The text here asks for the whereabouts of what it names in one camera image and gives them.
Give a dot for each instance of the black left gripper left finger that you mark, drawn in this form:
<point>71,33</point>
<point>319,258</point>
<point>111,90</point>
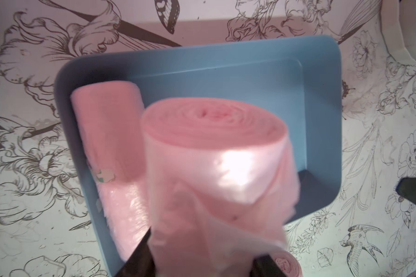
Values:
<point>140,263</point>

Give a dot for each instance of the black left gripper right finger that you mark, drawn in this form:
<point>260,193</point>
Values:
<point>264,266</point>

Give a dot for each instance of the pink trash bag roll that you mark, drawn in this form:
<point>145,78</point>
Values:
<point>108,116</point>
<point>288,264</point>
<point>222,184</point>

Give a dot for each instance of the blue plastic storage box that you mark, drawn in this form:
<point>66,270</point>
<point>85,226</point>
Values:
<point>298,79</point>

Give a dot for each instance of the green plant in white pot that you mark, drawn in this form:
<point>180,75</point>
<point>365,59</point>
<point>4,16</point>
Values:
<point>398,27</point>

